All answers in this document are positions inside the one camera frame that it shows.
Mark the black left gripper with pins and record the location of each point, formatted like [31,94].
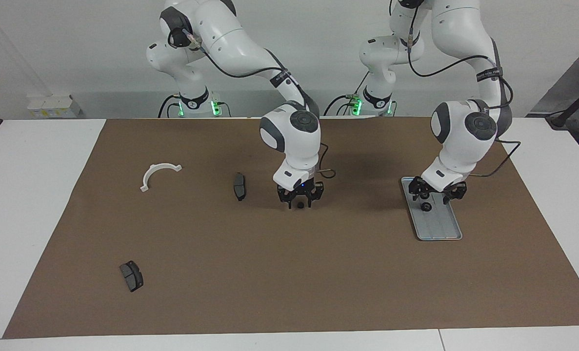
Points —
[457,190]

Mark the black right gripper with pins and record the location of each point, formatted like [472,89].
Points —
[300,189]

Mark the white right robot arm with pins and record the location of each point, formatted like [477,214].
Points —
[296,146]

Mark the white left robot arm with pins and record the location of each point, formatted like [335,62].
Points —
[460,146]

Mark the silver metal tray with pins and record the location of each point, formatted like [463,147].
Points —
[440,224]

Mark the long dark grey brake pad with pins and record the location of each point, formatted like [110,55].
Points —
[239,187]

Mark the brown table mat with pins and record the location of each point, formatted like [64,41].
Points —
[318,273]

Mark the black stand pole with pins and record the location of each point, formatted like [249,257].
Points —
[577,105]

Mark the short dark grey brake pad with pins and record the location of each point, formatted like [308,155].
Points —
[132,278]

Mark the white power adapter boxes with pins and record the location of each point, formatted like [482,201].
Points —
[50,105]

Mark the white curved plastic bracket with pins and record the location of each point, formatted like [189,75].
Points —
[149,175]

